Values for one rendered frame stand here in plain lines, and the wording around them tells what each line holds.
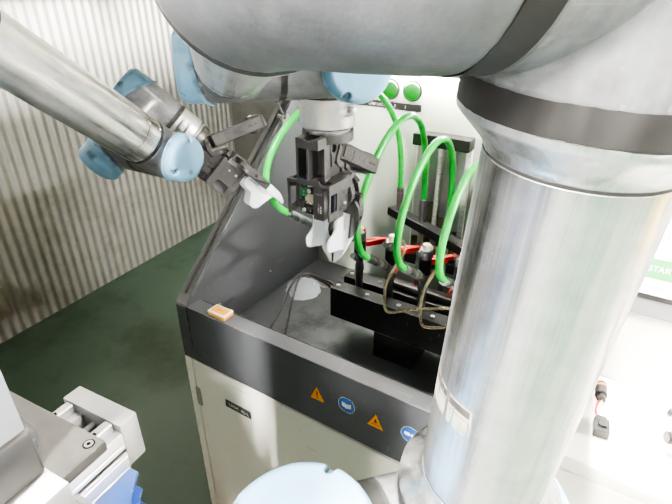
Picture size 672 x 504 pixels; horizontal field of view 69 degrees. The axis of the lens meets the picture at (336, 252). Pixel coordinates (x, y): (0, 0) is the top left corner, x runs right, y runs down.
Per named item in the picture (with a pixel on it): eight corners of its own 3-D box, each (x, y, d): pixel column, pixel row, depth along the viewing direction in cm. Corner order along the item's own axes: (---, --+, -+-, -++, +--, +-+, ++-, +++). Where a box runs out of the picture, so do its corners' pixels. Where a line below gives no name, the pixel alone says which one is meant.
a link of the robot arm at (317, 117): (319, 89, 70) (370, 94, 66) (320, 121, 72) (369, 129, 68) (287, 97, 64) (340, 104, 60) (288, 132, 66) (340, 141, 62)
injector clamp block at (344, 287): (330, 338, 122) (329, 286, 115) (350, 318, 130) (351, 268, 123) (461, 390, 106) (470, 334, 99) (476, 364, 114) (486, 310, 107)
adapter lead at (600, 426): (607, 441, 76) (610, 431, 75) (591, 436, 77) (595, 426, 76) (606, 390, 86) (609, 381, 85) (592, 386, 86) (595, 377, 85)
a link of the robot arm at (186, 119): (183, 108, 95) (188, 106, 87) (203, 124, 97) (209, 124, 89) (159, 138, 94) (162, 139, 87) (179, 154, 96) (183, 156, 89)
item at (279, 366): (195, 360, 121) (186, 306, 114) (208, 351, 124) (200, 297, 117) (430, 478, 92) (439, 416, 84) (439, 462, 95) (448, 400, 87)
